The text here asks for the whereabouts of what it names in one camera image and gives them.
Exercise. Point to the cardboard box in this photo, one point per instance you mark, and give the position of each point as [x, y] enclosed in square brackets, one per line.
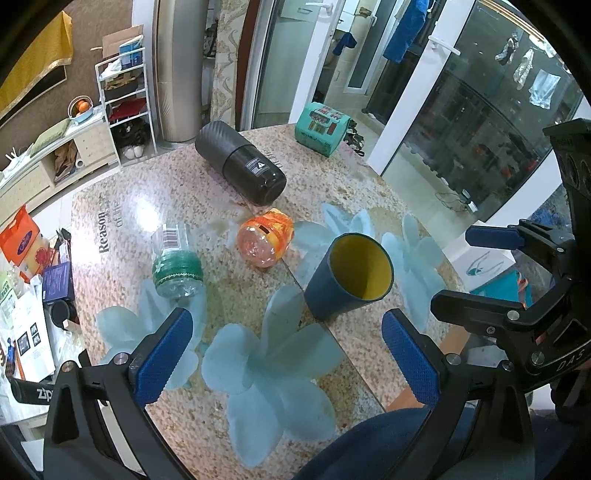
[122, 46]

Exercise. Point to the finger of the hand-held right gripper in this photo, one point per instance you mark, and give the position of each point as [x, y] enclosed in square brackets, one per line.
[475, 309]
[489, 236]

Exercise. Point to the silver column air conditioner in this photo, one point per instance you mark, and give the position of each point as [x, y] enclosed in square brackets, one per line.
[178, 69]

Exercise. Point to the small blue hanging cloth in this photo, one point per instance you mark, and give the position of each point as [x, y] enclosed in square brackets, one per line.
[344, 44]

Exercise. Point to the clear bottle with green label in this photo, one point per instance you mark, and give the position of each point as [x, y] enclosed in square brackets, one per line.
[178, 267]

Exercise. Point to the patterned beige curtain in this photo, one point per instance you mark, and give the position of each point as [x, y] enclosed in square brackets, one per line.
[228, 60]

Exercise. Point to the black cylindrical flask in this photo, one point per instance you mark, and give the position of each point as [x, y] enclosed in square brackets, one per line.
[240, 161]

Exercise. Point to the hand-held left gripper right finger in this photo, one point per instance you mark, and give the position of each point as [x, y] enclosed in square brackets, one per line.
[411, 355]

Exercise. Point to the pair of white shoes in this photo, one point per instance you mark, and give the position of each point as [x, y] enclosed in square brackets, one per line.
[133, 151]

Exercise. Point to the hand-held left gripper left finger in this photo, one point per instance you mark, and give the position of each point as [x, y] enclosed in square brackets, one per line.
[164, 355]

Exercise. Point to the green cushion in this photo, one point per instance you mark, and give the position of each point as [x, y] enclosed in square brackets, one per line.
[50, 135]

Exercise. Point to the pair of sandals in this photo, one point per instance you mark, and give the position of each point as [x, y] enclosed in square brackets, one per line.
[354, 136]

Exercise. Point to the orange plastic jar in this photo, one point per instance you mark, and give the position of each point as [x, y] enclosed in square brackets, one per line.
[265, 237]

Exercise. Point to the dark blue small box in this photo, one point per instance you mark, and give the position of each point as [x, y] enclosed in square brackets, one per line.
[57, 281]

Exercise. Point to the teal printed box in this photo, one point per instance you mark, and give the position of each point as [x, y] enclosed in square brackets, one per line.
[321, 127]

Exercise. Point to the white hanging laundry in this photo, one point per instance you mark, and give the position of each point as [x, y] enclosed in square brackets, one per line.
[545, 90]

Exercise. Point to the black mug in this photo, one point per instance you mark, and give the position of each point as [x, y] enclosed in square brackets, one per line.
[63, 313]

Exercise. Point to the white low cabinet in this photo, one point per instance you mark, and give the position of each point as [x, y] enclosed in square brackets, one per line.
[51, 161]

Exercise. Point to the white printed papers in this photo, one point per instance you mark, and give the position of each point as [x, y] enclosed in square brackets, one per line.
[23, 323]

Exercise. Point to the blue hanging garment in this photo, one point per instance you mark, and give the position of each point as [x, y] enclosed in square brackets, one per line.
[406, 30]

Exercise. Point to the yellow cloth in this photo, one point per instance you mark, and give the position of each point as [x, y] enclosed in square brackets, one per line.
[32, 69]

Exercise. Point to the fruit bowl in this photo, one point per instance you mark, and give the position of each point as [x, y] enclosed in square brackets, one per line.
[82, 110]

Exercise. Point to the orange plastic bag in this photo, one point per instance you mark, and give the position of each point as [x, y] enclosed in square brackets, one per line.
[21, 242]

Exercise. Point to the person's blue trouser leg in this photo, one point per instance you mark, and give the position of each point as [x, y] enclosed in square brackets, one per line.
[383, 443]

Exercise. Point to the white metal shelf rack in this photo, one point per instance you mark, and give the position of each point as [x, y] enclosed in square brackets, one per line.
[124, 120]

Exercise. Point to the blue cup with yellow inside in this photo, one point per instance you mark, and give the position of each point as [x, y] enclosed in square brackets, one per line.
[351, 277]

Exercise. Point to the white box with teal print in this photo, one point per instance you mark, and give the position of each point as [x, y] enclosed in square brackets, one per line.
[480, 263]

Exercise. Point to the black pouch with white lettering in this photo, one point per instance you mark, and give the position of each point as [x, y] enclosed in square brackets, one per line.
[32, 392]

